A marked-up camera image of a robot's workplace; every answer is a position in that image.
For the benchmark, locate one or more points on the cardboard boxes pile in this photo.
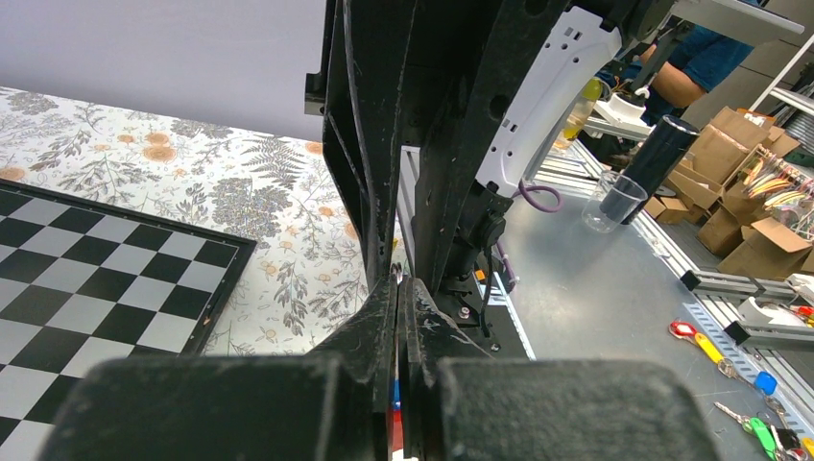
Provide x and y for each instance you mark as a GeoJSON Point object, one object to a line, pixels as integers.
{"type": "Point", "coordinates": [741, 183]}

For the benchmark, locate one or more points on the black cylinder bottle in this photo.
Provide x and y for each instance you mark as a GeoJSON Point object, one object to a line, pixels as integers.
{"type": "Point", "coordinates": [658, 156]}

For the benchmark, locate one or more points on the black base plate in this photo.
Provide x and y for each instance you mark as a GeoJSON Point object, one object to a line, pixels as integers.
{"type": "Point", "coordinates": [494, 326]}

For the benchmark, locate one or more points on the floral patterned table mat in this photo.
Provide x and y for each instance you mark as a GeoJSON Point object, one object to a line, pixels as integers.
{"type": "Point", "coordinates": [306, 275]}

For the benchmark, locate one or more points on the clear plastic cup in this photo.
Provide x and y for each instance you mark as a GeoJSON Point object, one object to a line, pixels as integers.
{"type": "Point", "coordinates": [613, 199]}

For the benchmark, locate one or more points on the black white chessboard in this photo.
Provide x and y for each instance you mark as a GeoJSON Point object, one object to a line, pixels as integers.
{"type": "Point", "coordinates": [83, 283]}

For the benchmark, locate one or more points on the metal keyring holder red handle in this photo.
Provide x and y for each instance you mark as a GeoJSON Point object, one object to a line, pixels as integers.
{"type": "Point", "coordinates": [396, 431]}

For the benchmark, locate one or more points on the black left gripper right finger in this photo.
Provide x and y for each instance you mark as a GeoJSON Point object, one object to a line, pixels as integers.
{"type": "Point", "coordinates": [459, 402]}

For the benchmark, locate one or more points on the person in blue shirt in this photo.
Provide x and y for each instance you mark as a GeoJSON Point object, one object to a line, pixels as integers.
{"type": "Point", "coordinates": [695, 67]}

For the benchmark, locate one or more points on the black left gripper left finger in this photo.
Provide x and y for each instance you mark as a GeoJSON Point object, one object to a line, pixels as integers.
{"type": "Point", "coordinates": [332, 403]}

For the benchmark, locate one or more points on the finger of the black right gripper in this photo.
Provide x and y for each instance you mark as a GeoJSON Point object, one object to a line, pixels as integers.
{"type": "Point", "coordinates": [365, 50]}
{"type": "Point", "coordinates": [486, 51]}

